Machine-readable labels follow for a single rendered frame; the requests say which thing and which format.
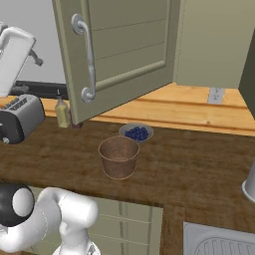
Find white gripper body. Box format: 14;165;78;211
0;26;37;99

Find brown round basket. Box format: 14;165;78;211
98;134;140;181

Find dark olive cabinet door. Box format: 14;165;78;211
238;39;255;122

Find silver and black toaster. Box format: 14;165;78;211
0;94;46;145

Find yellow oil bottle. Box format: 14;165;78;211
54;89;72;129

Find blue berries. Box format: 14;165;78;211
124;126;150;141

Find grey bowl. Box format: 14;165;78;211
118;123;155;144

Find steel sink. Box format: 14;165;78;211
182;221;255;255

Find black wall strip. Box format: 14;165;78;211
9;80;70;101

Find grey metal door handle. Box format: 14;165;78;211
71;13;98;104

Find olive green wall cabinet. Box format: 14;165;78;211
172;0;255;90

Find grey wall socket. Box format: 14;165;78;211
206;87;226;106

